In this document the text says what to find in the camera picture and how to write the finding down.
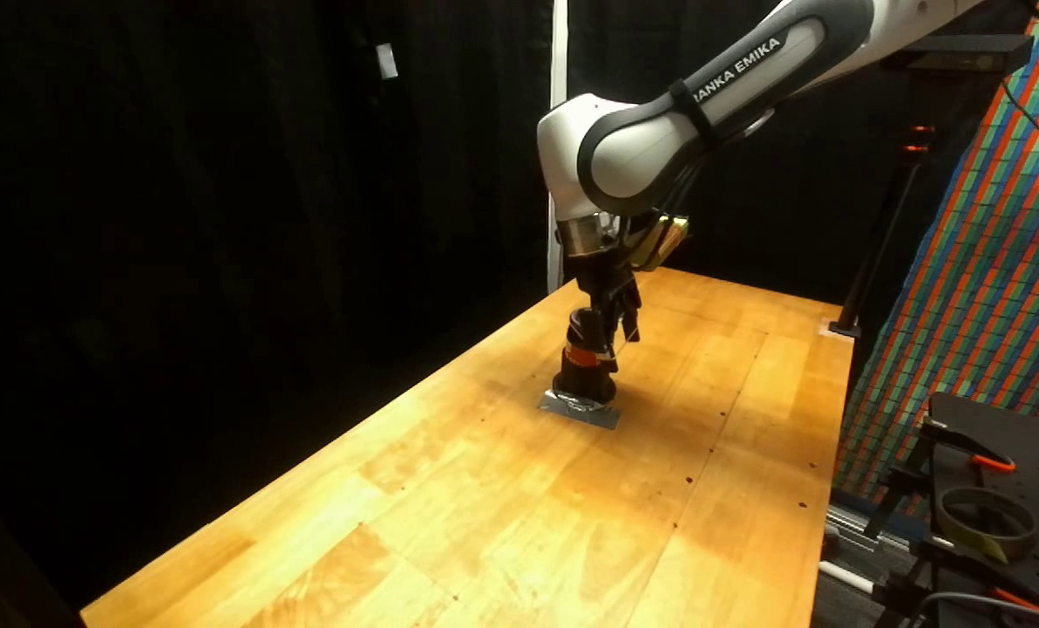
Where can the white tag on curtain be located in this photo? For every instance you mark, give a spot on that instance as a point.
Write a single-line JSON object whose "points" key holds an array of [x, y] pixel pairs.
{"points": [[384, 60]]}

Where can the black clamp stand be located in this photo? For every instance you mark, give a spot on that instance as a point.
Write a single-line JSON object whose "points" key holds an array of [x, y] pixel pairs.
{"points": [[978, 555]]}

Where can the white vertical pole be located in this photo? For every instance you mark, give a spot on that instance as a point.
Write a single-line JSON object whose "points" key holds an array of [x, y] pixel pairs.
{"points": [[555, 95]]}

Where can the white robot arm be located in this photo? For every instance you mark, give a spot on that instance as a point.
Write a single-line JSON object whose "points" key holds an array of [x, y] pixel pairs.
{"points": [[608, 163]]}

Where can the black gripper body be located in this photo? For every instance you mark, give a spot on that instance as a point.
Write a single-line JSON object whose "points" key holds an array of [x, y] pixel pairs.
{"points": [[608, 285]]}

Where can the dark upside-down cup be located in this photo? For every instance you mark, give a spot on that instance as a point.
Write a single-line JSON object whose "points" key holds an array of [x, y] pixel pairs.
{"points": [[586, 372]]}

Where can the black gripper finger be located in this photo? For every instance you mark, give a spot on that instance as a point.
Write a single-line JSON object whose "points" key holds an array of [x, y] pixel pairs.
{"points": [[629, 326], [598, 330]]}

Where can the colourful striped panel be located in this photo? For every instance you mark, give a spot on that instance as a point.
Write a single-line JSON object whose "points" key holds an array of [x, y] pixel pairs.
{"points": [[968, 312]]}

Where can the grey tape roll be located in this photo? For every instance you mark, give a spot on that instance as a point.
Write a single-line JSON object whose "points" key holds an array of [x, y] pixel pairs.
{"points": [[983, 521]]}

